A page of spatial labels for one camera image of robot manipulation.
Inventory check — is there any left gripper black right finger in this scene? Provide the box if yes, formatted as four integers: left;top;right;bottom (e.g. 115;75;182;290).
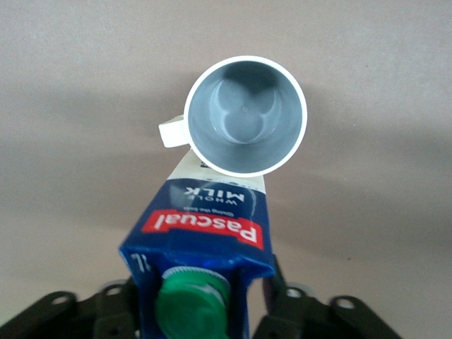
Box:
250;254;403;339

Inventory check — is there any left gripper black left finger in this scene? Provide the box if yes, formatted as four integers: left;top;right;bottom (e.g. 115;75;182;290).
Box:
0;277;141;339

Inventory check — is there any blue milk carton green cap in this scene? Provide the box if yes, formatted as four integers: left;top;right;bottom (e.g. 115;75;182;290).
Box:
118;148;277;339

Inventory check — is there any beige cup with grey inside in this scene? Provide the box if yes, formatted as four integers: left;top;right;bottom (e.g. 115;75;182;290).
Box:
157;54;308;177

